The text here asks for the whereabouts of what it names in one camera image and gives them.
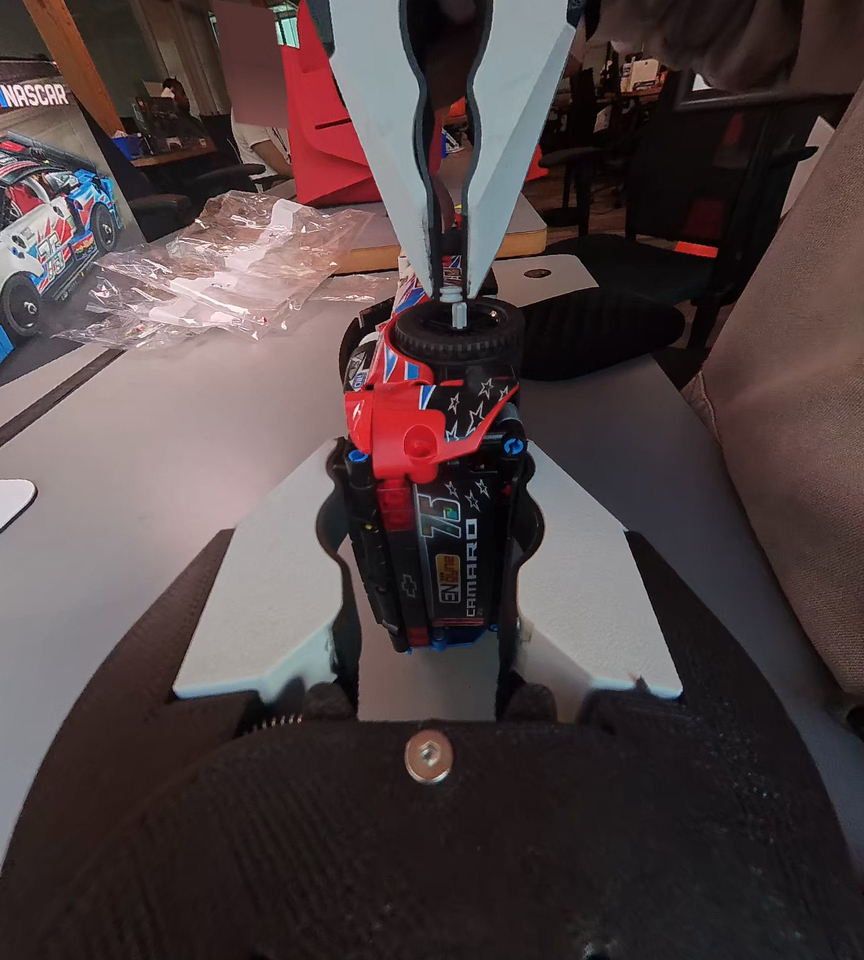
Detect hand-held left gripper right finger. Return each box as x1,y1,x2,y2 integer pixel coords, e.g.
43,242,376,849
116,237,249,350
495,441,685,702

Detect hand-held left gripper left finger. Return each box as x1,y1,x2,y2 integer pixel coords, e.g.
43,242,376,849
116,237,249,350
171,437,365,702

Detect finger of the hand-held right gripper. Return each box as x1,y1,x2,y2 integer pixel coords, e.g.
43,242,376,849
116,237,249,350
327,0,442,299
460,0,579,299

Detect toy brick race car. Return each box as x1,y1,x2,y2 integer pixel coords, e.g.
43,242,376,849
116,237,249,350
338,251,530,655

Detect person's right forearm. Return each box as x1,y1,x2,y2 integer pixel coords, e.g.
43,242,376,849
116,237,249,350
585,0,864,95

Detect grey desk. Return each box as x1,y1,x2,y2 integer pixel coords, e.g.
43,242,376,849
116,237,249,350
0,251,864,960

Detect red board stand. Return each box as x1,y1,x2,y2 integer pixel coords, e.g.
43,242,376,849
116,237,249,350
280,0,403,209

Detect wood-edged table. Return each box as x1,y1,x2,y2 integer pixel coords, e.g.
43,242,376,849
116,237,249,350
330,187,549,275

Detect black office chair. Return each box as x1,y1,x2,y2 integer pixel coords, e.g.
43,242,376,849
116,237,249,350
544,71,823,350
128,161,268,241

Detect crumpled clear plastic bags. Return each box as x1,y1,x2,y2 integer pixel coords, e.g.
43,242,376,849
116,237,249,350
53,189,403,352

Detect beige hooded sweater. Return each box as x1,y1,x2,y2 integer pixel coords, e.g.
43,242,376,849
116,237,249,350
683,0,864,785

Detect wooden pillar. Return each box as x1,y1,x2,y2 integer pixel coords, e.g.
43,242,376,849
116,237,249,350
23,0,127,138

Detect black toy car box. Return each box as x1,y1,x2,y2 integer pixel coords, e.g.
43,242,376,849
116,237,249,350
0,52,148,414

